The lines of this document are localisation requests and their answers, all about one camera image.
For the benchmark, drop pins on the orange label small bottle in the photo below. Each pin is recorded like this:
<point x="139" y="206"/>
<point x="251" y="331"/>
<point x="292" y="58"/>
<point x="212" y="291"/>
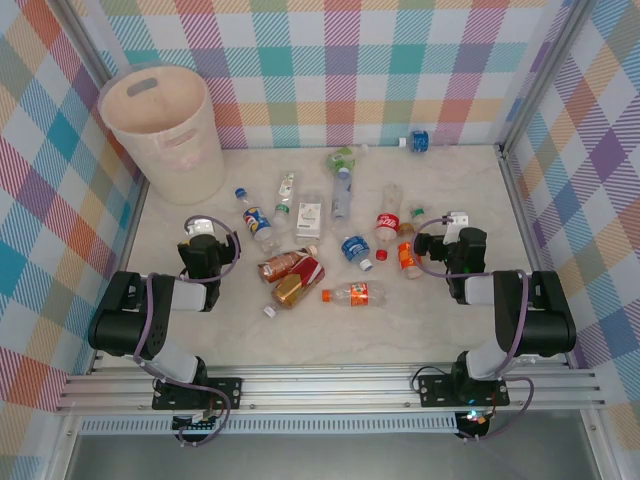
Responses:
<point x="406" y="255"/>

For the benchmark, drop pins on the small green cap bottle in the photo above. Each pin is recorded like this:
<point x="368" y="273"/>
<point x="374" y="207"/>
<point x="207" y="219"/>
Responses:
<point x="417" y="214"/>

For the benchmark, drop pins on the Pepsi bottle blue cap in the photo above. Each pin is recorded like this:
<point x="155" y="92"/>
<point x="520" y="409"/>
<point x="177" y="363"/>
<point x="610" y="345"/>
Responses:
<point x="256" y="220"/>

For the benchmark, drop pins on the red bottle cap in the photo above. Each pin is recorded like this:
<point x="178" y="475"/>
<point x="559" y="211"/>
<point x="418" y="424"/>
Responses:
<point x="382" y="255"/>

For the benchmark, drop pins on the Coca-Cola bottle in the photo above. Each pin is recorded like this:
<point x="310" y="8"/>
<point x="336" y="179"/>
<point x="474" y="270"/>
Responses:
<point x="387" y="220"/>

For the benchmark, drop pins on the red label tea bottle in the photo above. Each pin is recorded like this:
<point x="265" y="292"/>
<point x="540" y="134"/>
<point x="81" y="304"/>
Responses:
<point x="297" y="282"/>

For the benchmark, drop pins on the green cap white label bottle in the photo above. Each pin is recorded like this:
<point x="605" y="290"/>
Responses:
<point x="286" y="192"/>

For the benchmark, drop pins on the white carton box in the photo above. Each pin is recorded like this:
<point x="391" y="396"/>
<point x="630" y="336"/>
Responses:
<point x="307" y="217"/>

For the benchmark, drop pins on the crushed blue label bottle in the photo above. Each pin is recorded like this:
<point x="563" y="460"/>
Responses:
<point x="354" y="247"/>

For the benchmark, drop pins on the orange cap soda bottle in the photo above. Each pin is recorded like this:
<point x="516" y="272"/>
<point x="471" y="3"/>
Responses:
<point x="357" y="295"/>

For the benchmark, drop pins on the blue label clear bottle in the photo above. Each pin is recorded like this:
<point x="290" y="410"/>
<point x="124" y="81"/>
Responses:
<point x="420" y="141"/>

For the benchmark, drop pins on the blue cap water bottle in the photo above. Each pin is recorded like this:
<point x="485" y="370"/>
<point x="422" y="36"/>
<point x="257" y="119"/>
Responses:
<point x="342" y="197"/>

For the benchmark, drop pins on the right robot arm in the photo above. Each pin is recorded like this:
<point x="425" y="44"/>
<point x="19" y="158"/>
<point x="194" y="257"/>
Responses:
<point x="545" y="320"/>

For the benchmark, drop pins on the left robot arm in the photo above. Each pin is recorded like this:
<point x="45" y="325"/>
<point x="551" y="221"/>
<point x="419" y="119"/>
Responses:
<point x="125" y="325"/>

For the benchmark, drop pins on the beige plastic bin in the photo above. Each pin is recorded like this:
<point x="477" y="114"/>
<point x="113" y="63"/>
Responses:
<point x="170" y="165"/>

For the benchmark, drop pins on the small black controller board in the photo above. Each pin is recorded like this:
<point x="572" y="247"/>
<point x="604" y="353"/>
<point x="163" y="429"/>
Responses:
<point x="192" y="426"/>
<point x="475" y="422"/>

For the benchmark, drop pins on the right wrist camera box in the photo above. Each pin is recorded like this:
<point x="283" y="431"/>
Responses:
<point x="457" y="220"/>

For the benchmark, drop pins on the aluminium side rail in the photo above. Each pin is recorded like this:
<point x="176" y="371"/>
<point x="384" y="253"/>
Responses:
<point x="520" y="210"/>
<point x="136" y="210"/>

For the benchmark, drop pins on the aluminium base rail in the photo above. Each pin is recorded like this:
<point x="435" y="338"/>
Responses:
<point x="325" y="390"/>

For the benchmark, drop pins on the aluminium frame post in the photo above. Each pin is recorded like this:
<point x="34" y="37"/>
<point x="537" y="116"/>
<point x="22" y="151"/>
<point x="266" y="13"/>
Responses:
<point x="545" y="75"/>
<point x="85" y="25"/>

